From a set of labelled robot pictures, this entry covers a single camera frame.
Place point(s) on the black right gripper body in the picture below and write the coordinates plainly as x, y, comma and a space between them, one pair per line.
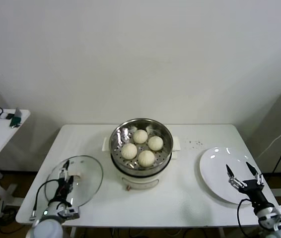
254, 192

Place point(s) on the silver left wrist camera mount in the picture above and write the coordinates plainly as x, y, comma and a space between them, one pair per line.
71, 213

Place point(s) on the white steamed baozi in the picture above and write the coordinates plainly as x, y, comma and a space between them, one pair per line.
140, 136
146, 158
128, 151
155, 143

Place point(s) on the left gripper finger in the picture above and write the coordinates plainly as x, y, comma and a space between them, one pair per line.
64, 172

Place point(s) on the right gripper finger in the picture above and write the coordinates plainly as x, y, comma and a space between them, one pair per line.
230, 171
252, 168

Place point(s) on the white round plate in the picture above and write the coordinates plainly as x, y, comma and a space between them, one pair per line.
217, 173

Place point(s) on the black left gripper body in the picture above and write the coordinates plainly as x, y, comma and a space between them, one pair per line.
64, 188

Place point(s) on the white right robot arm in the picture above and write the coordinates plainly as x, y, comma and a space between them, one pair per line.
269, 215

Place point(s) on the green circuit board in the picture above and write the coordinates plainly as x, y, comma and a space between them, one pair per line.
15, 120

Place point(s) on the cream electric cooking pot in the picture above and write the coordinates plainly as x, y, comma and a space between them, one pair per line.
140, 182

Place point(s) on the stainless steel steamer basket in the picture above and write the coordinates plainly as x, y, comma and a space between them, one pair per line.
165, 158

